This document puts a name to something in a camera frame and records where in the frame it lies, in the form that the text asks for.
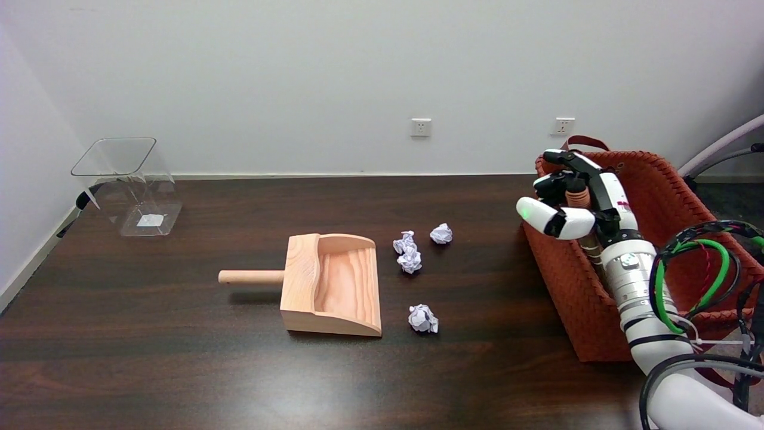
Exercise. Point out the straw hand broom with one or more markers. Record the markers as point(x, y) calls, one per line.
point(578, 194)

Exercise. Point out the crumpled white paper ball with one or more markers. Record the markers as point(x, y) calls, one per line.
point(410, 261)
point(406, 242)
point(441, 233)
point(422, 318)

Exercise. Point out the clear plastic bin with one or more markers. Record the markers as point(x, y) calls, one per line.
point(128, 179)

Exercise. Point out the dark grey curved bar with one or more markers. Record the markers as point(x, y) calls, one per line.
point(731, 155)

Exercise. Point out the wooden dustpan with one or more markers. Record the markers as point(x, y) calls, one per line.
point(334, 286)

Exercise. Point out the white wall socket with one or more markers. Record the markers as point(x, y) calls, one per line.
point(421, 127)
point(563, 126)

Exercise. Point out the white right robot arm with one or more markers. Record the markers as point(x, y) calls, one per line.
point(638, 286)

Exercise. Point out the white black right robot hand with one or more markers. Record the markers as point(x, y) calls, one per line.
point(567, 222)

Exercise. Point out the white curved tube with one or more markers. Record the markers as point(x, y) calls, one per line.
point(722, 143)

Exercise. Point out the red woven storage basket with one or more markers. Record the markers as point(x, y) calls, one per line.
point(674, 203)

